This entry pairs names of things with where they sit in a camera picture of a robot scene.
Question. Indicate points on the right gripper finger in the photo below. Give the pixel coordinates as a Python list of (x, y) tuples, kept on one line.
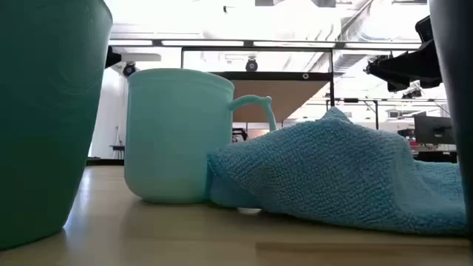
[(397, 86), (388, 68)]

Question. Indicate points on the dark green plastic cup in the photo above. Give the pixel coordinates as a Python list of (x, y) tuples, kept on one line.
[(44, 122)]

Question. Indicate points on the black computer monitor on arm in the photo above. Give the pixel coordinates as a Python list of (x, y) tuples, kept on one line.
[(432, 129)]

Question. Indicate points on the small black ceiling spotlight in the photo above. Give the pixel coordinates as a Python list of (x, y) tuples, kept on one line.
[(412, 94)]

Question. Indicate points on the blue microfibre towel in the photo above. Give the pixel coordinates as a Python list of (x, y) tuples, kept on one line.
[(332, 170)]

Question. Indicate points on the round ceiling-hung black device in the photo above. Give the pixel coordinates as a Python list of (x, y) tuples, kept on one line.
[(251, 65), (129, 69)]

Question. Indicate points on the dark background desk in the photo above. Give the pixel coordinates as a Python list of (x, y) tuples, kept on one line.
[(117, 148)]

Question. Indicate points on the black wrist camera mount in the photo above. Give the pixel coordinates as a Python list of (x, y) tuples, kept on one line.
[(424, 29)]

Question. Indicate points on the long ceiling light rail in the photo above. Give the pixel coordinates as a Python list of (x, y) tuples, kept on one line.
[(207, 43)]

